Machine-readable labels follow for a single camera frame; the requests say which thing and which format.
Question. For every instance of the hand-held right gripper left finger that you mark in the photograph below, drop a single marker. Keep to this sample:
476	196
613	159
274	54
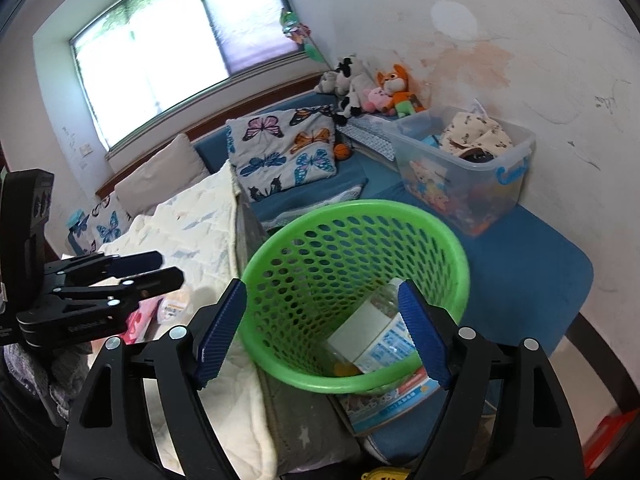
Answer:
220	335

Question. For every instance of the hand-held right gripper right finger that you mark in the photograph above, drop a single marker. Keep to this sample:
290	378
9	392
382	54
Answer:
425	335

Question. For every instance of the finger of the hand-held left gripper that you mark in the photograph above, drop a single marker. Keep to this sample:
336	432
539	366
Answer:
155	280
135	261

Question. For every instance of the small clear plastic cup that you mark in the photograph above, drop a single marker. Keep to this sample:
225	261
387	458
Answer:
175	305

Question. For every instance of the fruit label yogurt cup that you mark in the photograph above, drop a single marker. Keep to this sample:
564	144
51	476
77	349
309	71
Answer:
142	320

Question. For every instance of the white blue milk carton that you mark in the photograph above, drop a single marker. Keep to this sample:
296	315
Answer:
365	330

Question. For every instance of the green plastic basket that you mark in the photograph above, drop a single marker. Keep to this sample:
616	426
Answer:
360	206

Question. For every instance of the small butterfly print cushion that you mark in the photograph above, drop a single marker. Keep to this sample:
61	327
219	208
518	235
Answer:
107	227

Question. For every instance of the cream quilted blanket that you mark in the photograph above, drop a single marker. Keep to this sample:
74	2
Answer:
190	225

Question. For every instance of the blue white picture book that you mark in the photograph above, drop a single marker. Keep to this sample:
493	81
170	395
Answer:
395	405

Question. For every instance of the beige cushion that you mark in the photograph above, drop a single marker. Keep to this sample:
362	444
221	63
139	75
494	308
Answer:
160	175

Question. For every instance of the yellow toy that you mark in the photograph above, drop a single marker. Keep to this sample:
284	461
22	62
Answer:
385	475

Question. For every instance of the clear plastic storage box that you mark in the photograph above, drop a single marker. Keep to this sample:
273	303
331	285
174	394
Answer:
450	185

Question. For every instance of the brown wooden sofa backrest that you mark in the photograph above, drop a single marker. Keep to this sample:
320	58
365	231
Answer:
200	122

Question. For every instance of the large butterfly print cushion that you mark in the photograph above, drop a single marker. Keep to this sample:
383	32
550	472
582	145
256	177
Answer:
280	155

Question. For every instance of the small orange ball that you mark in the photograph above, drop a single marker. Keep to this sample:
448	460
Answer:
341	152

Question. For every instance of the blue patterned towel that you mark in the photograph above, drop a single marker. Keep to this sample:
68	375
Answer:
372	140

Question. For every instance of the cream patterned cloth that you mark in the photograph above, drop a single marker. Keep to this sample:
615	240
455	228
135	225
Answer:
475	132

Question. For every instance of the red box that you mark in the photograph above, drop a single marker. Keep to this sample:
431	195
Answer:
605	445

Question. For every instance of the large glass window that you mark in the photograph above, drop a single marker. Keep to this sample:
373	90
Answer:
175	35

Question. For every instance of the pink pig plush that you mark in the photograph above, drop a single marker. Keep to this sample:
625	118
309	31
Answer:
376	99

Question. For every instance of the orange fox plush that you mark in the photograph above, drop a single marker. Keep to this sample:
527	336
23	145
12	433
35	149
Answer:
397	87

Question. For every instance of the black white cow plush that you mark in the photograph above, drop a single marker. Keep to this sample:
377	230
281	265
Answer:
352	85

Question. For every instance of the grey white plush toy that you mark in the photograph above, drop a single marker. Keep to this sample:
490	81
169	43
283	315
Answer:
327	82

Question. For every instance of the colourful pinwheel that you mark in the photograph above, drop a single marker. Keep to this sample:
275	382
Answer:
295	30

